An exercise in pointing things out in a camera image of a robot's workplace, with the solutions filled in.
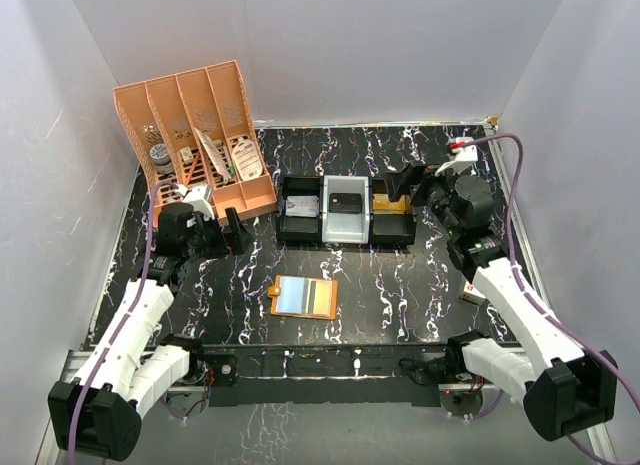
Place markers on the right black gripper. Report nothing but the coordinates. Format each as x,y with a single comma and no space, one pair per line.
398,182

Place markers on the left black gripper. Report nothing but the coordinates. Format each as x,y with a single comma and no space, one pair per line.
234,242

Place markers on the orange leather card holder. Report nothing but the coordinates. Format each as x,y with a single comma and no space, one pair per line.
288,297

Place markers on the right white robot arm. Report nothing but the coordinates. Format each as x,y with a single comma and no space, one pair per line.
563,387

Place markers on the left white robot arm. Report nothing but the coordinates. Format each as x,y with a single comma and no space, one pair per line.
99,411

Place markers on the gold credit card stack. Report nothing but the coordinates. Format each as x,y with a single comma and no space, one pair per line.
382,205

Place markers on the right black card bin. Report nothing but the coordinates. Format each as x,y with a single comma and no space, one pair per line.
391,230

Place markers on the black card bin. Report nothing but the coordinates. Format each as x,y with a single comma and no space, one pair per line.
299,230
391,230

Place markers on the left black card bin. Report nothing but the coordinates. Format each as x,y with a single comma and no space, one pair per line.
299,230

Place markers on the black credit card stack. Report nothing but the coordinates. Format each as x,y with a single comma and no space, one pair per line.
347,203

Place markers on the silver credit card stack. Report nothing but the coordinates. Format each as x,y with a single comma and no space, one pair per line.
302,206

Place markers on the white middle card bin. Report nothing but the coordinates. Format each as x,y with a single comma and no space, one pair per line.
346,228

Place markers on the white labelled package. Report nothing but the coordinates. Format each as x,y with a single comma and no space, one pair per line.
247,159

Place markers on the white paper leaflet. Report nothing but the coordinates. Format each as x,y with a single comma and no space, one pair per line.
215,155

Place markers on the orange pencil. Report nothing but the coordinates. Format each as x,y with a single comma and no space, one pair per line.
192,167

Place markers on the grey tape roll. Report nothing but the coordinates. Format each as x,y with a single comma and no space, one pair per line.
160,158

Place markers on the peach desk file organizer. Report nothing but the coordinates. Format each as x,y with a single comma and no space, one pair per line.
168,109

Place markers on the small white red box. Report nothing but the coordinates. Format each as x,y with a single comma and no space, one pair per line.
470,294

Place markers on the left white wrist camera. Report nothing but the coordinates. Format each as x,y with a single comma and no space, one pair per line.
199,197

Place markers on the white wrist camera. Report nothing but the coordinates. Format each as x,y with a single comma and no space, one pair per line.
199,197
463,153

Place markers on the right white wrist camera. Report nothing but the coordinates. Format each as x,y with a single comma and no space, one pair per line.
463,153

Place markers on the aluminium table frame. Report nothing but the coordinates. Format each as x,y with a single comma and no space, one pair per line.
564,385

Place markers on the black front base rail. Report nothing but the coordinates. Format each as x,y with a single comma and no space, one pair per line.
229,376

